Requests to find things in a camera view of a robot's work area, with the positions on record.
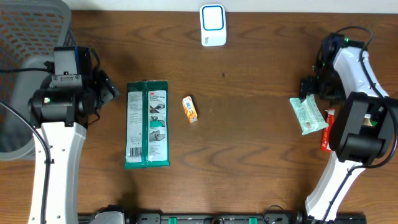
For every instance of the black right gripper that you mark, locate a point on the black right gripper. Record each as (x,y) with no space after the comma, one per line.
(307,86)

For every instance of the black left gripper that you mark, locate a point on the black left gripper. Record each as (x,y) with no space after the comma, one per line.
(106,88)

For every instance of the red snack bar wrapper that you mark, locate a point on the red snack bar wrapper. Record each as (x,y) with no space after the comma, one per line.
(330,119)

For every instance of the light blue wipes pack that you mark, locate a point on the light blue wipes pack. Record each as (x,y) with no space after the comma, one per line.
(308,115)

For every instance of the green 3M gloves package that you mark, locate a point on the green 3M gloves package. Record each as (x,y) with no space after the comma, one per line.
(147,134)

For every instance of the orange Kleenex tissue pack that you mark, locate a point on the orange Kleenex tissue pack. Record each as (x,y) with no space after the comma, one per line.
(189,109)

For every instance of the green lid spread jar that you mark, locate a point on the green lid spread jar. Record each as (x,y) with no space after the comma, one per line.
(368,121)

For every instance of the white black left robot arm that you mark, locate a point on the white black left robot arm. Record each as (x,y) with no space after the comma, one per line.
(59,112)

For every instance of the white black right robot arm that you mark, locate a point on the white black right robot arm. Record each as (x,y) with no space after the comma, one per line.
(364,133)

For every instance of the white barcode scanner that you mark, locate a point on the white barcode scanner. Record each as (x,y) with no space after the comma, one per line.
(213,25)

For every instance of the grey plastic mesh basket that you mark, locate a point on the grey plastic mesh basket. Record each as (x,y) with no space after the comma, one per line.
(30,30)

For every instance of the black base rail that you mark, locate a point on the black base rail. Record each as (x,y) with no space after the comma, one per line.
(268,217)

